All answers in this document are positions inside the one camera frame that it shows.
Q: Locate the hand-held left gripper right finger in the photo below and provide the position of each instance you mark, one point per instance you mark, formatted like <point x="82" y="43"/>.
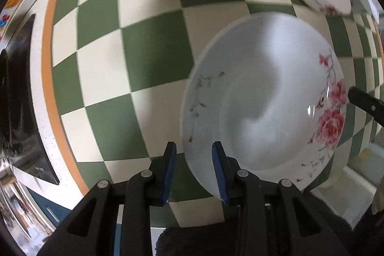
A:
<point x="219" y="172"/>

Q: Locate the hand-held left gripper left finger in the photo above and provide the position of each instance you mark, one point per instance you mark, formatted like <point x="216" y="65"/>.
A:
<point x="168" y="172"/>

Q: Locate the green white checkered tablecloth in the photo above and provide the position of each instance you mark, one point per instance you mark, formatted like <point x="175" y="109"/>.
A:
<point x="99" y="64"/>

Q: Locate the white pink floral plate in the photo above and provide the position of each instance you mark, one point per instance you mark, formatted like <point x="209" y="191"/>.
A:
<point x="255" y="79"/>

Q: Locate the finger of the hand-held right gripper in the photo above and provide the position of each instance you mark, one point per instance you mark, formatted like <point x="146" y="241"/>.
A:
<point x="367" y="104"/>

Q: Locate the blue kitchen cabinet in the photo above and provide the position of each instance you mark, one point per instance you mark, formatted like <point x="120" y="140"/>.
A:
<point x="45" y="205"/>

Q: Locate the black cooktop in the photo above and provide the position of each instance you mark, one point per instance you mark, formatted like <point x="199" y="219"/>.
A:
<point x="21" y="112"/>

